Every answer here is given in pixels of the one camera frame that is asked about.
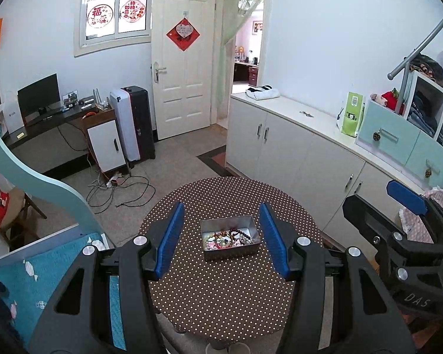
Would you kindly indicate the wooden chair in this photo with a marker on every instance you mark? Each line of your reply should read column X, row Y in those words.
column 16, row 213

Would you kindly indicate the green card stand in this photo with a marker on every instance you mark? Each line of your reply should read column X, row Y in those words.
column 349, row 119

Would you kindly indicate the black computer monitor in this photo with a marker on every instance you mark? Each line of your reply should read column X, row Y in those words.
column 38, row 96

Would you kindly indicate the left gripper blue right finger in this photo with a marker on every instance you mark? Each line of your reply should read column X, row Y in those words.
column 299, row 260

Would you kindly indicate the window with red papercuts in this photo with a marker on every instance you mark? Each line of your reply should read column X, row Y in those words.
column 107, row 24

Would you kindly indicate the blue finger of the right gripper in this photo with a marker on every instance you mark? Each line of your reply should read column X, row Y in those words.
column 380, row 224
column 422, row 214

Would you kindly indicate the small white cupboard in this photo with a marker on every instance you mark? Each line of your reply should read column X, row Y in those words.
column 105, row 142

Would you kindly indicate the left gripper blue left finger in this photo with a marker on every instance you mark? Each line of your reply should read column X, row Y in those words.
column 144, row 259

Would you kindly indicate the black white tower heater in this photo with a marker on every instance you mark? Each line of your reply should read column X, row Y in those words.
column 131, row 107

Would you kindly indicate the brown polka dot tablecloth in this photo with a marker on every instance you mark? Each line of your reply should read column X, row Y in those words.
column 231, row 299

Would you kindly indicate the white door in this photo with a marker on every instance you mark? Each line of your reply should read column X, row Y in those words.
column 182, row 79

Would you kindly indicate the teal drawer shelf unit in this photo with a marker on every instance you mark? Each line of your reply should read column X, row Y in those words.
column 412, row 140

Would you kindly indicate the folded white cloth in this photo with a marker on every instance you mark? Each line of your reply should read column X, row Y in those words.
column 261, row 93

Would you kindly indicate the dark wooden desk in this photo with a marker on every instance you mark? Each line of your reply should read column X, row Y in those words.
column 57, row 146

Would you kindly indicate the red diamond door decoration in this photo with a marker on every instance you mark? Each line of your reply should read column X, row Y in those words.
column 183, row 35

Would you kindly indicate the silver metal tin box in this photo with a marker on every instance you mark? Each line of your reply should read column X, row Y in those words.
column 231, row 237

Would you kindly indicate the blue patterned bed mat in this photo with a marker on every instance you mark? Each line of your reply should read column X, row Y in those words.
column 52, row 300

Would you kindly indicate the white low cabinet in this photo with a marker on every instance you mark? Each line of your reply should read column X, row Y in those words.
column 300, row 150

